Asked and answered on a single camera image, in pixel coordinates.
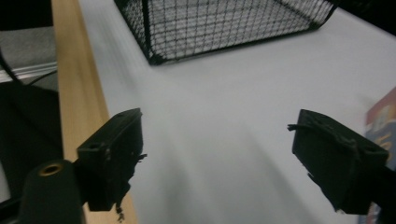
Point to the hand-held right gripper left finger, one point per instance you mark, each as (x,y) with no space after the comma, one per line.
(109,161)

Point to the colourful printed box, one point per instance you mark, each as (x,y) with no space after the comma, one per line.
(382,127)

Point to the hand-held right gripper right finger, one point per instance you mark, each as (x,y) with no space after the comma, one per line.
(337,165)

